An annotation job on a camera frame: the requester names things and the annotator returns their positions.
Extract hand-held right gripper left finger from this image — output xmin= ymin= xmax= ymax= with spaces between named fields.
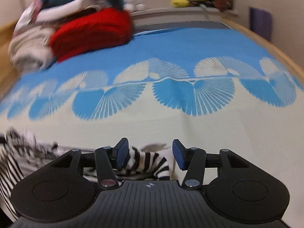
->
xmin=50 ymin=138 xmax=130 ymax=190

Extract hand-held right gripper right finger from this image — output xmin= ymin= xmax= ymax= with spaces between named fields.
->
xmin=172 ymin=139 xmax=238 ymax=191

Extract black white striped hooded top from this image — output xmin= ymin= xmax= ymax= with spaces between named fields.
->
xmin=0 ymin=127 xmax=176 ymax=221

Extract blue white patterned bed mat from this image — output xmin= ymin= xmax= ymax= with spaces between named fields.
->
xmin=0 ymin=27 xmax=304 ymax=153

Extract red knitted blanket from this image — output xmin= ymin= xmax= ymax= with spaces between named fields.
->
xmin=49 ymin=8 xmax=132 ymax=63

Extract white fluffy folded blanket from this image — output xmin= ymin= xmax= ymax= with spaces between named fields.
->
xmin=8 ymin=26 xmax=59 ymax=71

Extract dark patterned folded cloth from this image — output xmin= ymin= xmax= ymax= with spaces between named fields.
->
xmin=64 ymin=7 xmax=99 ymax=21

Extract white plush toy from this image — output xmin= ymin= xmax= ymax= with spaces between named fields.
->
xmin=123 ymin=0 xmax=147 ymax=11

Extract white folded sheet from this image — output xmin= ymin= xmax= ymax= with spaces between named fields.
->
xmin=36 ymin=0 xmax=101 ymax=20

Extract purple board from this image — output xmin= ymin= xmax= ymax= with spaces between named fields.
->
xmin=249 ymin=7 xmax=272 ymax=41

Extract white pink garment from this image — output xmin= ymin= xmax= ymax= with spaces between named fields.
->
xmin=14 ymin=0 xmax=49 ymax=30

